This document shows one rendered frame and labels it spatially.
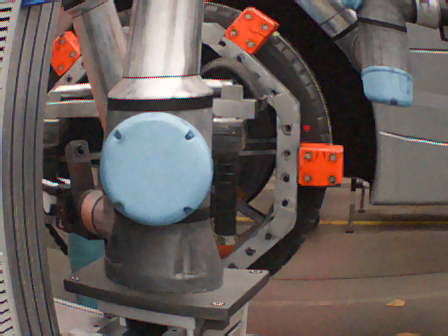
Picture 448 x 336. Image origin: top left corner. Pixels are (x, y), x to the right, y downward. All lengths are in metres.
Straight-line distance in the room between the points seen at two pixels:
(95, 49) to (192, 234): 0.37
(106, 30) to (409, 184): 1.02
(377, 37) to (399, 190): 1.21
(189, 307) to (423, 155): 1.20
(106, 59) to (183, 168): 0.46
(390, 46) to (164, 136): 0.28
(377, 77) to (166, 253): 0.34
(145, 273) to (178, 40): 0.30
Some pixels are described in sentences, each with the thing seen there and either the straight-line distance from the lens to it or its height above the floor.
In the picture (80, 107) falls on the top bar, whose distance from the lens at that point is 2.06.
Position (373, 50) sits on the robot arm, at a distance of 1.24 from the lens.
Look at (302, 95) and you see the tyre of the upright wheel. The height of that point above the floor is 0.97.
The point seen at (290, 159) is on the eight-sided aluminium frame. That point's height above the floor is 0.86.
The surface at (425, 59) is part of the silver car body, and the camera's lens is 2.40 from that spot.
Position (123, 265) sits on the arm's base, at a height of 0.85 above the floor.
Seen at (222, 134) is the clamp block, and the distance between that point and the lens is 1.99.
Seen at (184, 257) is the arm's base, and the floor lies 0.86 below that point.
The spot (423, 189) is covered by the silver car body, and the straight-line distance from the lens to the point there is 2.43.
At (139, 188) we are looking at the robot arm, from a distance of 1.21.
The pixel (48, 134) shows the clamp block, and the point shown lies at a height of 0.92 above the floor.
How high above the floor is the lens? 1.16
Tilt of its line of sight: 8 degrees down
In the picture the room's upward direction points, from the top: 2 degrees clockwise
